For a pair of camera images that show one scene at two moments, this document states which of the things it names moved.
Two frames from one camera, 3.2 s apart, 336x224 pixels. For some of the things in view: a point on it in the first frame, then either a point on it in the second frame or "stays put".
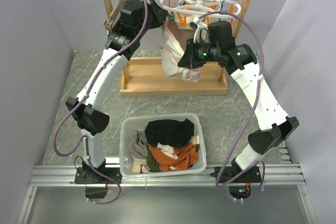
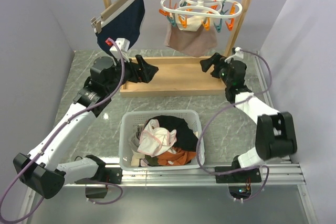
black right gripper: (188, 60) → (216, 60)
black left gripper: (159, 13) → (144, 71)
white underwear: (172, 53) → (154, 140)
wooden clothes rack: (144, 76) stays put
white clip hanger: (184, 9) stays put
